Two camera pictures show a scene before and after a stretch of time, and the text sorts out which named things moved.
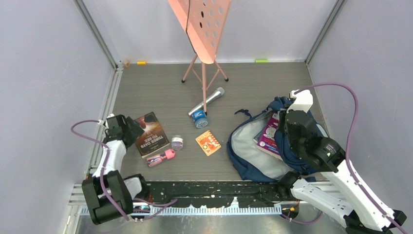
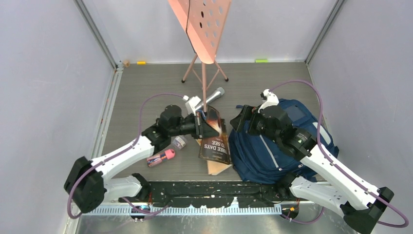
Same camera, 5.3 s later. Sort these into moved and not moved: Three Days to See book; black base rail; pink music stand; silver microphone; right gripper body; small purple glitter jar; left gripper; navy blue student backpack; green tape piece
Moved: Three Days to See book; right gripper body; left gripper
Not moved: silver microphone; black base rail; small purple glitter jar; navy blue student backpack; green tape piece; pink music stand
